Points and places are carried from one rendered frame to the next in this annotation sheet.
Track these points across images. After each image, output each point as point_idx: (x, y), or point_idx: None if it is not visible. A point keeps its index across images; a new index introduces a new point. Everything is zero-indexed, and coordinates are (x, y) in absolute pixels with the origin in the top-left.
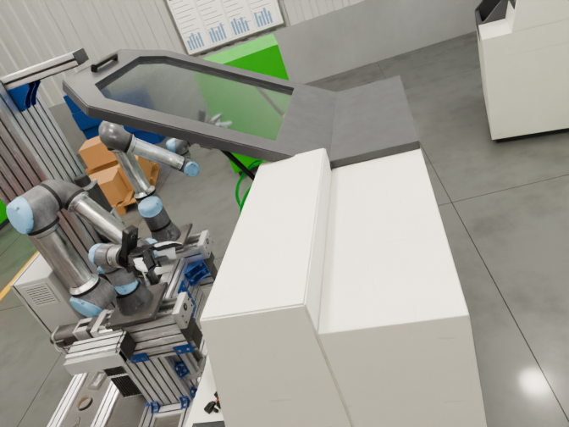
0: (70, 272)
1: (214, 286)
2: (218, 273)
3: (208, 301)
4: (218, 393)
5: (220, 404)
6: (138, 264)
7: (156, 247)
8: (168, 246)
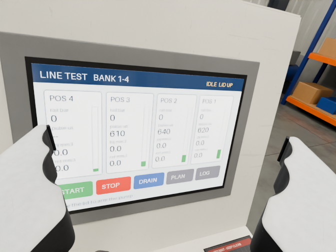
0: None
1: (268, 7)
2: (251, 4)
3: (284, 11)
4: (274, 116)
5: (270, 131)
6: (330, 172)
7: (64, 222)
8: (52, 159)
